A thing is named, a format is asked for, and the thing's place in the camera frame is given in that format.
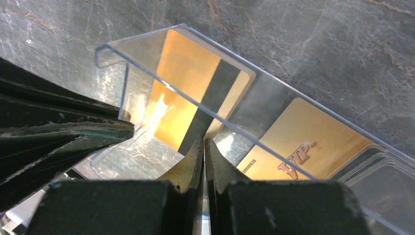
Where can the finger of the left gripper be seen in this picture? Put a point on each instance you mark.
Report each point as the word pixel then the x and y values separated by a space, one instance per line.
pixel 45 130

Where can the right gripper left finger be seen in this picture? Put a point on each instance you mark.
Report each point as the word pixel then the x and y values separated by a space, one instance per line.
pixel 168 205

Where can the gold striped credit card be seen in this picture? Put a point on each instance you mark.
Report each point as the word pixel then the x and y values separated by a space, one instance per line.
pixel 207 76

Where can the gold VIP credit card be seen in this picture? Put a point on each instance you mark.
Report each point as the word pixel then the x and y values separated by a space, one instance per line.
pixel 308 138

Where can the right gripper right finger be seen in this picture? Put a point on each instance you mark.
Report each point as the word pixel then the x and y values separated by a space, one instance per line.
pixel 241 206

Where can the clear plastic card box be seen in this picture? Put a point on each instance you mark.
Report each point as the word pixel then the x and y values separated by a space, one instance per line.
pixel 382 178

